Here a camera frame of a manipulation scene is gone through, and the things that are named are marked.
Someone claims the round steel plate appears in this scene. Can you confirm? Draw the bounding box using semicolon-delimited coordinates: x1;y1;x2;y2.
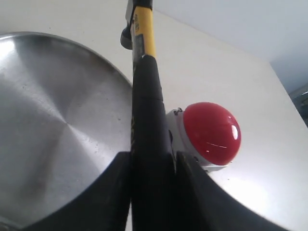
0;32;131;227

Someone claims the yellow black claw hammer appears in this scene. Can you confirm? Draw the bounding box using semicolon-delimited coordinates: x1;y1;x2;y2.
120;0;175;231

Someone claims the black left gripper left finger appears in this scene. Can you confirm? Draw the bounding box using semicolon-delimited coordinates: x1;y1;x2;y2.
25;152;131;231

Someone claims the red dome push button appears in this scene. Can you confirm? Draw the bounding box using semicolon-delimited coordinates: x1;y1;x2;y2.
166;102;241;172

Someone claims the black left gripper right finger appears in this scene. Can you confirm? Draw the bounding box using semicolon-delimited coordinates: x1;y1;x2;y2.
176;153;298;231

